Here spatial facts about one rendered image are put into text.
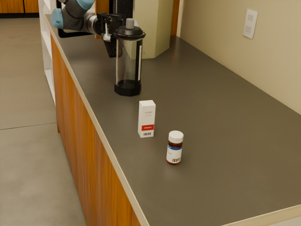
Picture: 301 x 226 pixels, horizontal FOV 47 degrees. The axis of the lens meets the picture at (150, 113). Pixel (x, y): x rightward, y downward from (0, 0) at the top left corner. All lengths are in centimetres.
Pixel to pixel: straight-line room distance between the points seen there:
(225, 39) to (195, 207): 107
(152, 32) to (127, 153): 82
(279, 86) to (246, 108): 21
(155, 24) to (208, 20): 34
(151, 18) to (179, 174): 91
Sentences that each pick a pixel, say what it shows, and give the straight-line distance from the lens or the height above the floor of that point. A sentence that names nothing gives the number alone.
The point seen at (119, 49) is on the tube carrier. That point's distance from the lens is 121.
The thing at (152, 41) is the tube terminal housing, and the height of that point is 102.
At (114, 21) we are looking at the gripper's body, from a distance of 132.
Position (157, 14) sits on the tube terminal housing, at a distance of 162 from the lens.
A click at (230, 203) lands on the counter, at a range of 83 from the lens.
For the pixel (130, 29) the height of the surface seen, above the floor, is 118.
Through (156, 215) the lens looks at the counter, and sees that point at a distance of 77.
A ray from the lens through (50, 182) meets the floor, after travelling 236.
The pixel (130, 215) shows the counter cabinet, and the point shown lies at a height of 78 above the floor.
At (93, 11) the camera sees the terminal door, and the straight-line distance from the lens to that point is 182.
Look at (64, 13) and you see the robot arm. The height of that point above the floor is 119.
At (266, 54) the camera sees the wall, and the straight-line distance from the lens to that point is 148.
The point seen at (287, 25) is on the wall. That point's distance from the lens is 140.
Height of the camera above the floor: 148
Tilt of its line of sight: 28 degrees down
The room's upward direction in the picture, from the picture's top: 4 degrees clockwise
